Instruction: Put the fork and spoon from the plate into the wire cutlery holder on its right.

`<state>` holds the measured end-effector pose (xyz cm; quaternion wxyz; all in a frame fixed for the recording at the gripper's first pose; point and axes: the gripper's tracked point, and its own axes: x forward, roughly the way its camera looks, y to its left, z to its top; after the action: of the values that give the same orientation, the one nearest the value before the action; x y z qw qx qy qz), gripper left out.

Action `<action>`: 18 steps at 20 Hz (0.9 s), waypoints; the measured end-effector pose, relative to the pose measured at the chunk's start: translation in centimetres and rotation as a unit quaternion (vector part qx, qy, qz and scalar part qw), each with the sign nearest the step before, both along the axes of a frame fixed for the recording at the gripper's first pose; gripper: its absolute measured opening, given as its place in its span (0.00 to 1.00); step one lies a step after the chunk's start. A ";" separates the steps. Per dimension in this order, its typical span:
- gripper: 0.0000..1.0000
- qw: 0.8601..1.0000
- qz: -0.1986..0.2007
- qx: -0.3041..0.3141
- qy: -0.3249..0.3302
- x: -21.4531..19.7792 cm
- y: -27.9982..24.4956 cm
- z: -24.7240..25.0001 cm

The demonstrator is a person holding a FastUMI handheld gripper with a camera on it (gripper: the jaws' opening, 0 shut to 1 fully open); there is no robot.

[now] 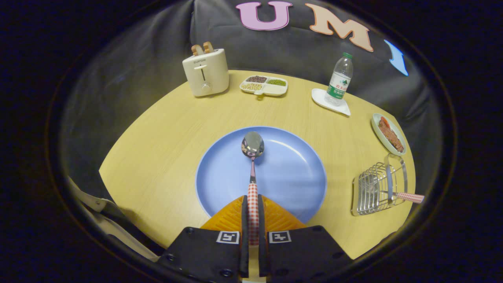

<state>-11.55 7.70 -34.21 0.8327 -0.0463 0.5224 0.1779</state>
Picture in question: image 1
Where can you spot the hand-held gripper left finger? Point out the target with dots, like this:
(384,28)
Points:
(244,236)

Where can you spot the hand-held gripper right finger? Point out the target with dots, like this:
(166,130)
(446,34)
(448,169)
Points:
(262,236)

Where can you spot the blue round plate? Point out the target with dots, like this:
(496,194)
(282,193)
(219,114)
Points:
(290,169)

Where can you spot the metal perforated drain basket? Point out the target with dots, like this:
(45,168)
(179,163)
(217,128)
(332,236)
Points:
(371,192)

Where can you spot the white divided bean dish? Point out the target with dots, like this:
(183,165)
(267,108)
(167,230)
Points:
(275,89)

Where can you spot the person's cream clothing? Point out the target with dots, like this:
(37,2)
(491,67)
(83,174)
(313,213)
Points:
(98,220)

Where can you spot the white square coaster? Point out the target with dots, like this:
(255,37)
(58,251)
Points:
(320,98)

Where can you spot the pale green food plate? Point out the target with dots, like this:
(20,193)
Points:
(379,133)

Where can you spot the large brown meat piece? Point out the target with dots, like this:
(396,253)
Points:
(393,139)

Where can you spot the small brown meat piece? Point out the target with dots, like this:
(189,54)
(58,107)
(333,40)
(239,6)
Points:
(384,122)

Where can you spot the cream toaster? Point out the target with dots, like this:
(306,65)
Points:
(206,72)

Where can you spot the clear green-capped water bottle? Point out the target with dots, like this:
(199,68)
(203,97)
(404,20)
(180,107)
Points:
(340,82)

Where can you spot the toasted bread slice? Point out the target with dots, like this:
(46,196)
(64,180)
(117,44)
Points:
(197,50)
(208,47)

